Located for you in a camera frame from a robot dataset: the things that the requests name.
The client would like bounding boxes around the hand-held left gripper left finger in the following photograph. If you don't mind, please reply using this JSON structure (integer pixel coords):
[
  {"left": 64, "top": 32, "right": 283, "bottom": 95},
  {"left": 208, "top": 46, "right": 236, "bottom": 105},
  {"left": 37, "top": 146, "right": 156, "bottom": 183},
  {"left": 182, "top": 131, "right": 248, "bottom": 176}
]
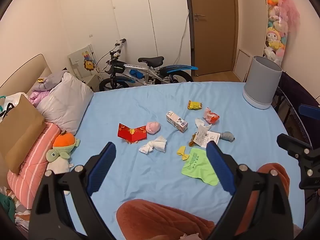
[{"left": 29, "top": 142, "right": 120, "bottom": 240}]

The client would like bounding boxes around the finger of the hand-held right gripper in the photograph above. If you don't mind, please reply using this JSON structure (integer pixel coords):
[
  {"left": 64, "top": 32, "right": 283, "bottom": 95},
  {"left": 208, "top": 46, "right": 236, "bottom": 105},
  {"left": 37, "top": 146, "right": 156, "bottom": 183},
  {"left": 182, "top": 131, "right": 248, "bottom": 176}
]
[
  {"left": 298, "top": 104, "right": 320, "bottom": 120},
  {"left": 277, "top": 133, "right": 320, "bottom": 162}
]

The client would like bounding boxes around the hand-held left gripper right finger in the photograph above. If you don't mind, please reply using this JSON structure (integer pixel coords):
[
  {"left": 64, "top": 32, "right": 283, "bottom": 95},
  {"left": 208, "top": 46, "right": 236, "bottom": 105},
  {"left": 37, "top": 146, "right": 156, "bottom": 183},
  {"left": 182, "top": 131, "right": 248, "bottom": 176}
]
[{"left": 206, "top": 141, "right": 294, "bottom": 240}]

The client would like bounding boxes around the red and gold envelope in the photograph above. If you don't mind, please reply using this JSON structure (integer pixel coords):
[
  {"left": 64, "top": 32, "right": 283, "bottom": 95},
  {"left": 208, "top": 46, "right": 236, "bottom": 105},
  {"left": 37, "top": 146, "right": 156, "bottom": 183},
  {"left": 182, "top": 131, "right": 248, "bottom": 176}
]
[{"left": 117, "top": 123, "right": 148, "bottom": 144}]

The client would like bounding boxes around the grey round waste bin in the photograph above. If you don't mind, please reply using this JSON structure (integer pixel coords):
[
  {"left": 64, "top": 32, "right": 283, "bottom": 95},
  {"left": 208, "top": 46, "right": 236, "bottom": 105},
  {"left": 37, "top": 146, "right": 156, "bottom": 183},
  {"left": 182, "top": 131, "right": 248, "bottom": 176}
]
[{"left": 242, "top": 55, "right": 283, "bottom": 110}]

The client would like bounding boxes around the white knotted tissue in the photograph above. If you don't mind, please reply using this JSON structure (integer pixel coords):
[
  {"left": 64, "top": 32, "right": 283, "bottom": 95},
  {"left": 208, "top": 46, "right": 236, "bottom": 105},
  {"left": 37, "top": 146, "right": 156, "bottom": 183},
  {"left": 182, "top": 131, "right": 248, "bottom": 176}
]
[{"left": 139, "top": 135, "right": 167, "bottom": 154}]

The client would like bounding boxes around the white milk carton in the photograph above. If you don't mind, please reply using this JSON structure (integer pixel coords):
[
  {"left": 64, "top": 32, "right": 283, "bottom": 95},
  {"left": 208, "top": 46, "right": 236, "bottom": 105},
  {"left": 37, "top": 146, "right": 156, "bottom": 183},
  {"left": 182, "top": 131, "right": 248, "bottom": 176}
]
[{"left": 166, "top": 110, "right": 188, "bottom": 133}]

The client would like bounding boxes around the pink round bun toy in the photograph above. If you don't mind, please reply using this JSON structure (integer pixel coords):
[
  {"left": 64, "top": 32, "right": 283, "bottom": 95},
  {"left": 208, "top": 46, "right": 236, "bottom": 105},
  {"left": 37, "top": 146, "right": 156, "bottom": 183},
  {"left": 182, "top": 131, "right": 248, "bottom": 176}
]
[{"left": 146, "top": 121, "right": 161, "bottom": 134}]

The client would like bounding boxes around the green square cloth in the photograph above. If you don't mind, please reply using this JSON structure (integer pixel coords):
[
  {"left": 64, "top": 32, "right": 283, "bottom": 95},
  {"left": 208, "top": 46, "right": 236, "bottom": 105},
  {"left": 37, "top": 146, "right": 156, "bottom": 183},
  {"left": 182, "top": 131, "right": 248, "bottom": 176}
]
[{"left": 181, "top": 147, "right": 219, "bottom": 186}]

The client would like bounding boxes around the person's right leg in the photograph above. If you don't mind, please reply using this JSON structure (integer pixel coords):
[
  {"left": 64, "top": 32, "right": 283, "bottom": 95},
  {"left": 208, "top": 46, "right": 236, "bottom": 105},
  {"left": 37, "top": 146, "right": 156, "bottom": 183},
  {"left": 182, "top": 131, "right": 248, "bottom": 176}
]
[{"left": 235, "top": 162, "right": 290, "bottom": 233}]

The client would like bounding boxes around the person's leg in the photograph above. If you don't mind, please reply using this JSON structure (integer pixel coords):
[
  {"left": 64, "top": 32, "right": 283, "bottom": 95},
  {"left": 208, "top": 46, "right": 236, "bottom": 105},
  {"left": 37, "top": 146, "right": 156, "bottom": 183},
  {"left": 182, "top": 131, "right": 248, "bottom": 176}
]
[
  {"left": 235, "top": 162, "right": 290, "bottom": 233},
  {"left": 116, "top": 199, "right": 215, "bottom": 240}
]

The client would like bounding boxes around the white paper tag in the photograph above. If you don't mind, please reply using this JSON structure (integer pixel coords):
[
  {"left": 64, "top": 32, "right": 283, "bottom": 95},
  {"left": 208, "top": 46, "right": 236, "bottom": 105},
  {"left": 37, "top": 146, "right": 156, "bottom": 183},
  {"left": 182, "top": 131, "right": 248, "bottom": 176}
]
[{"left": 194, "top": 125, "right": 220, "bottom": 148}]

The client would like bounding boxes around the yellow plastic bow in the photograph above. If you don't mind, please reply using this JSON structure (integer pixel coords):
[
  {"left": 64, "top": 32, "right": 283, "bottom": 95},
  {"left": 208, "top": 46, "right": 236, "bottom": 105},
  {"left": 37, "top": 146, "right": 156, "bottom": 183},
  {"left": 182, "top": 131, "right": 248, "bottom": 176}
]
[{"left": 177, "top": 146, "right": 189, "bottom": 161}]

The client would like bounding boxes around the turtle plush with orange shell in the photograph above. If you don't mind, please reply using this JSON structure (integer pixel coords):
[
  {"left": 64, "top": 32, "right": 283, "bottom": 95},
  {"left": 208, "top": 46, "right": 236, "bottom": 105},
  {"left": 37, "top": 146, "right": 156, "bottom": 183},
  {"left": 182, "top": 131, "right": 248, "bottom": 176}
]
[{"left": 46, "top": 131, "right": 80, "bottom": 174}]

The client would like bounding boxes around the crumpled white tissue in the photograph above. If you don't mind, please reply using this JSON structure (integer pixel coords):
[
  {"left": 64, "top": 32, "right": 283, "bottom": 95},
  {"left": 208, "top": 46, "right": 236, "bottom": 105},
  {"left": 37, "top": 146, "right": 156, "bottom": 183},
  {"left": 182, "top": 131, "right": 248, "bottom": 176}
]
[{"left": 195, "top": 118, "right": 212, "bottom": 132}]

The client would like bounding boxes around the blue bed sheet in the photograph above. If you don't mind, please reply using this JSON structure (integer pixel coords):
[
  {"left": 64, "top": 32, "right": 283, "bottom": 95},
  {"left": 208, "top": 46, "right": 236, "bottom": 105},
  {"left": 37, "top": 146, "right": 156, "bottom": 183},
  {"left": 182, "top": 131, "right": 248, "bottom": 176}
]
[{"left": 64, "top": 81, "right": 310, "bottom": 240}]

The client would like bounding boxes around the orange and white wrapper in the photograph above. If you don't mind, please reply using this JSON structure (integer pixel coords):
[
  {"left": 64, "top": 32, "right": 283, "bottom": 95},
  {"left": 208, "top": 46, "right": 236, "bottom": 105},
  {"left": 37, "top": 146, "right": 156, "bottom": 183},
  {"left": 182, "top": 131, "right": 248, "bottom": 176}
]
[{"left": 202, "top": 107, "right": 220, "bottom": 124}]

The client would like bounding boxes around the pink striped pillow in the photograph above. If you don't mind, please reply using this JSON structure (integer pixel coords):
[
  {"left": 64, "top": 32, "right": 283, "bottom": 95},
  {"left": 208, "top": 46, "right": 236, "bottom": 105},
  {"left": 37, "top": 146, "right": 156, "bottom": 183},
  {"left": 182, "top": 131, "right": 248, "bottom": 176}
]
[{"left": 7, "top": 122, "right": 62, "bottom": 209}]

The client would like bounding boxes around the yellow snack packet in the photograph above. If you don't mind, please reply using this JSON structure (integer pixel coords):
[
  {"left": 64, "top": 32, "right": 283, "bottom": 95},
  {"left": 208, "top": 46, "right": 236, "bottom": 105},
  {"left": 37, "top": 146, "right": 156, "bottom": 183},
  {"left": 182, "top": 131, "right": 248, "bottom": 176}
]
[{"left": 187, "top": 100, "right": 202, "bottom": 111}]

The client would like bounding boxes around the pale grey pillow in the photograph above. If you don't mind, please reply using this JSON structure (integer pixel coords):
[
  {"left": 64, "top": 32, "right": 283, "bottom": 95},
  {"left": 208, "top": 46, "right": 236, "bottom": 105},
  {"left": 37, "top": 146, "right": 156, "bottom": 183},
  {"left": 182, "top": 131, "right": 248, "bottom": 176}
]
[{"left": 37, "top": 72, "right": 94, "bottom": 135}]

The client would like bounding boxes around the person's left leg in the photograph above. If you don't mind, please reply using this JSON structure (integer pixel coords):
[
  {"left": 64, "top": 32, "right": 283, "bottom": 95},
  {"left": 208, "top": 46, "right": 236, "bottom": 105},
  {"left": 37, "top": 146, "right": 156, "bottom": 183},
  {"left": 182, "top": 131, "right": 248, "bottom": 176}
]
[{"left": 116, "top": 199, "right": 215, "bottom": 240}]

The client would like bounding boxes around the white nightstand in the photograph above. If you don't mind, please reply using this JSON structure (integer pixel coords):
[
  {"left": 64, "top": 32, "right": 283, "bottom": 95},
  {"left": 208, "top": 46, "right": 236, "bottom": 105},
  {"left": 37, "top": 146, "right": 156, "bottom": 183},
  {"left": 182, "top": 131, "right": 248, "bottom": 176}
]
[{"left": 85, "top": 74, "right": 100, "bottom": 92}]

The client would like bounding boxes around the brown cardboard piece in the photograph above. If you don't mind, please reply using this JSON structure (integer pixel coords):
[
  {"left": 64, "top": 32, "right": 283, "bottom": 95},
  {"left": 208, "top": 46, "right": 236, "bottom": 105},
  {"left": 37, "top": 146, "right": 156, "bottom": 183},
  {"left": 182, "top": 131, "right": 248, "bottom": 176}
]
[{"left": 0, "top": 94, "right": 47, "bottom": 174}]

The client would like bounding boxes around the hanging bag of plush toys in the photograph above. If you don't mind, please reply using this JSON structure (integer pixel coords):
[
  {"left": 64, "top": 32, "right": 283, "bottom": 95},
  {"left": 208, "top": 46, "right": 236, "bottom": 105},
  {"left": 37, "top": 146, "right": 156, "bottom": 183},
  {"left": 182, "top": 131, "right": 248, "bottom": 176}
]
[{"left": 262, "top": 0, "right": 290, "bottom": 67}]

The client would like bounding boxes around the pink garment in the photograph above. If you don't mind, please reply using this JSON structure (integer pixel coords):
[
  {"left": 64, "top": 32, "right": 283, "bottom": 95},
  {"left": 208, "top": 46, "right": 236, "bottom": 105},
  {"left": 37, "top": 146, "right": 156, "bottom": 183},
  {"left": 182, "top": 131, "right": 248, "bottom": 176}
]
[{"left": 29, "top": 90, "right": 50, "bottom": 105}]

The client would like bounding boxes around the green cloth heap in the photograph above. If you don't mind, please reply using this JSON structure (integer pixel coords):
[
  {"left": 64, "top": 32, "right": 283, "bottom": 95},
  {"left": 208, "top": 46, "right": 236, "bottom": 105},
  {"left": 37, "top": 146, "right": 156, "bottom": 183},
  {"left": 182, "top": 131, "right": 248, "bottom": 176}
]
[{"left": 0, "top": 192, "right": 15, "bottom": 222}]

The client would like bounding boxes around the pink tulle fabric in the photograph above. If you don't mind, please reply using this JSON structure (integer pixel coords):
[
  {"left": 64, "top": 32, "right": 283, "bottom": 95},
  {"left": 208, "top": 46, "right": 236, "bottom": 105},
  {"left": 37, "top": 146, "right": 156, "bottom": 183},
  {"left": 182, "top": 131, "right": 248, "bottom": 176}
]
[{"left": 277, "top": 0, "right": 300, "bottom": 34}]

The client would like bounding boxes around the purple blanket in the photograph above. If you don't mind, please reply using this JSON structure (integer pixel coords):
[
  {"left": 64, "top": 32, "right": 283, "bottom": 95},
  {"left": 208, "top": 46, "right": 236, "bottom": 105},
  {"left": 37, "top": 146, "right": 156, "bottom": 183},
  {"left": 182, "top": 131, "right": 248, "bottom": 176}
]
[{"left": 30, "top": 70, "right": 69, "bottom": 92}]

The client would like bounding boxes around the silver and blue bicycle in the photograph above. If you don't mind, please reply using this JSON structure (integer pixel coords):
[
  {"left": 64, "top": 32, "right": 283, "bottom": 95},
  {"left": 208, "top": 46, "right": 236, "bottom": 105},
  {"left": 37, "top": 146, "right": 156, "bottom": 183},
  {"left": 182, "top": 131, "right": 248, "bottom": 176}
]
[{"left": 96, "top": 39, "right": 199, "bottom": 92}]

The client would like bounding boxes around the lion picture canvas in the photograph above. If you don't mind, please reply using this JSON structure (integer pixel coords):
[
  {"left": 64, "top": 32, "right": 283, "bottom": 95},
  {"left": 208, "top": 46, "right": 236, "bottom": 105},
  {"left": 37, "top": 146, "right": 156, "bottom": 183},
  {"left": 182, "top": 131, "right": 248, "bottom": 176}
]
[{"left": 68, "top": 44, "right": 97, "bottom": 77}]

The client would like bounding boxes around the white plastic bag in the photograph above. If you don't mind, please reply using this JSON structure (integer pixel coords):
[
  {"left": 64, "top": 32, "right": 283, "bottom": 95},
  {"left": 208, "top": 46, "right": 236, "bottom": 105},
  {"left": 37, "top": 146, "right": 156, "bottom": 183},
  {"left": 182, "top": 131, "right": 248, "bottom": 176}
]
[{"left": 0, "top": 92, "right": 27, "bottom": 123}]

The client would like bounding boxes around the brown wooden door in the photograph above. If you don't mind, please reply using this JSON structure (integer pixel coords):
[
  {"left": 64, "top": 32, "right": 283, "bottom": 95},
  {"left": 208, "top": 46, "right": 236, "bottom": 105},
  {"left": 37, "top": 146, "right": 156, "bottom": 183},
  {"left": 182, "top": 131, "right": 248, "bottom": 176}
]
[{"left": 186, "top": 0, "right": 238, "bottom": 77}]

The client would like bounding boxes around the beige headboard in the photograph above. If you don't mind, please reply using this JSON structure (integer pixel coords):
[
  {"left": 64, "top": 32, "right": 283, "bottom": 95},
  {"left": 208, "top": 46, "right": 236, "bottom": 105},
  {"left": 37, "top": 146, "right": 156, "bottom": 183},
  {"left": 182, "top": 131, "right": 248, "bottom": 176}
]
[{"left": 0, "top": 54, "right": 53, "bottom": 95}]

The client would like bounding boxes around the white built-in wardrobe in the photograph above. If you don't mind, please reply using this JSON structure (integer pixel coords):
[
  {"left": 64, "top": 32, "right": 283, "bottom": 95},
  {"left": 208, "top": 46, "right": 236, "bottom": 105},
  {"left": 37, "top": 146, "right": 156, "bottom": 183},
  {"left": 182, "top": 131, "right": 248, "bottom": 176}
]
[{"left": 55, "top": 0, "right": 192, "bottom": 67}]

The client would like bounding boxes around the white wall panel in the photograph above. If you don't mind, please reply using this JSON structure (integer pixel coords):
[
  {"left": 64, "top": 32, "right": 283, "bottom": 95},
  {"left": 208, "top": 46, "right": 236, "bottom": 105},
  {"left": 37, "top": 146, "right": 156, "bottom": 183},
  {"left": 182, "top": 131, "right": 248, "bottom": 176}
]
[{"left": 233, "top": 49, "right": 253, "bottom": 80}]

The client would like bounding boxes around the white wall cable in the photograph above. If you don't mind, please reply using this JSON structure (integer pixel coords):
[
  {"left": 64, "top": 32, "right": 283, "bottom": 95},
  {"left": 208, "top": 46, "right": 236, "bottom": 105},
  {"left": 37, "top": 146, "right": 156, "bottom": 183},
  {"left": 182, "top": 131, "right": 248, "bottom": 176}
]
[{"left": 178, "top": 8, "right": 190, "bottom": 67}]

